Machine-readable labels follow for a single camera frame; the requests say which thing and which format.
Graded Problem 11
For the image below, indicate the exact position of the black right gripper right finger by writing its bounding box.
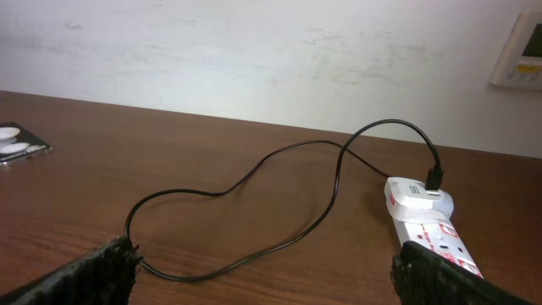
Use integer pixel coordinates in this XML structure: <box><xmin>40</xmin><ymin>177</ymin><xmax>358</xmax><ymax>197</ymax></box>
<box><xmin>390</xmin><ymin>241</ymin><xmax>531</xmax><ymax>305</ymax></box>

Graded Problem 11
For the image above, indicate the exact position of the black smartphone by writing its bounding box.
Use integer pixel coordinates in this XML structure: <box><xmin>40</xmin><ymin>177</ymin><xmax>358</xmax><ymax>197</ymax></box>
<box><xmin>1</xmin><ymin>121</ymin><xmax>53</xmax><ymax>167</ymax></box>

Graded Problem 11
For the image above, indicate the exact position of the white power strip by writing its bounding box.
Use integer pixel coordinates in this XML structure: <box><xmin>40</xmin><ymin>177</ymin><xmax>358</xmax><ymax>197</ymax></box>
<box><xmin>392</xmin><ymin>212</ymin><xmax>483</xmax><ymax>278</ymax></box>

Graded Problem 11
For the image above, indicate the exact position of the black usb charging cable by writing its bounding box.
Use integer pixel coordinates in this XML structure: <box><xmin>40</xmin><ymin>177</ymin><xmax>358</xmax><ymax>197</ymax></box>
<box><xmin>124</xmin><ymin>119</ymin><xmax>445</xmax><ymax>284</ymax></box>

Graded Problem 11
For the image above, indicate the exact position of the white wall control panel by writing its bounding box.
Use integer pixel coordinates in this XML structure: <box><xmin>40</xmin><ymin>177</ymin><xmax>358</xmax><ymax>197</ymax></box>
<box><xmin>489</xmin><ymin>12</ymin><xmax>541</xmax><ymax>91</ymax></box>

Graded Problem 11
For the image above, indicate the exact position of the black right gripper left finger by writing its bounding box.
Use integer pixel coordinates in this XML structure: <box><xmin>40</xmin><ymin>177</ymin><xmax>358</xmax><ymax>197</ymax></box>
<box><xmin>1</xmin><ymin>236</ymin><xmax>142</xmax><ymax>305</ymax></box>

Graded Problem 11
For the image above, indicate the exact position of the white usb charger adapter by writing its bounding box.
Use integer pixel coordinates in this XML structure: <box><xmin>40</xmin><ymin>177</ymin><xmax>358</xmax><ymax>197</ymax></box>
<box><xmin>384</xmin><ymin>177</ymin><xmax>454</xmax><ymax>224</ymax></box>

